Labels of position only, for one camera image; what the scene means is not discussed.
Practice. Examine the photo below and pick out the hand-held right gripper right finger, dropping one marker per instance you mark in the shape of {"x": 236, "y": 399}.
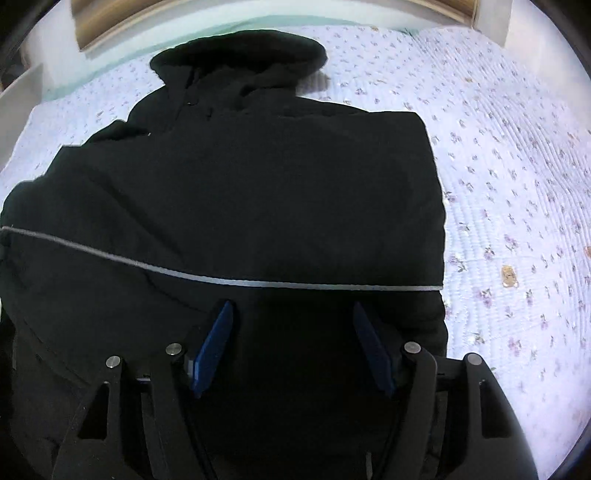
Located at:
{"x": 371, "y": 346}

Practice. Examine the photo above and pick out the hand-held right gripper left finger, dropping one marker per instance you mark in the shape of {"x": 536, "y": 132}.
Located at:
{"x": 213, "y": 345}

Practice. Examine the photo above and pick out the floral quilted bed cover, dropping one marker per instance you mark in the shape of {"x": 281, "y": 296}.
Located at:
{"x": 498, "y": 194}

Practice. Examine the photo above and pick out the wooden bed headboard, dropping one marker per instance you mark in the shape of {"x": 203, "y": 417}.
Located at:
{"x": 258, "y": 18}

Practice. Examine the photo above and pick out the black hooded jacket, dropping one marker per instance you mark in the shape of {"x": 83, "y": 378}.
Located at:
{"x": 240, "y": 207}

